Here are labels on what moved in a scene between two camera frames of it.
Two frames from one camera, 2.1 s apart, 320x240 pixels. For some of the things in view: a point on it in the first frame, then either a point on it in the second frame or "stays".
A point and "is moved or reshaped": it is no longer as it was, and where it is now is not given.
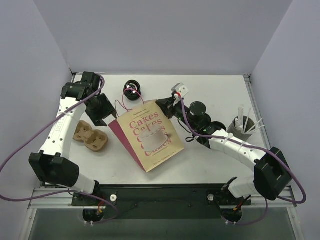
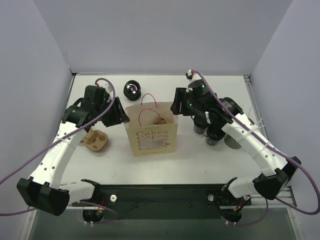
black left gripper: [101, 112] to [115, 113]
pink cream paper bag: [149, 134] is moved or reshaped
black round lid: [132, 90] stays
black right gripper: [169, 106] to [180, 103]
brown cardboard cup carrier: [96, 140] stays
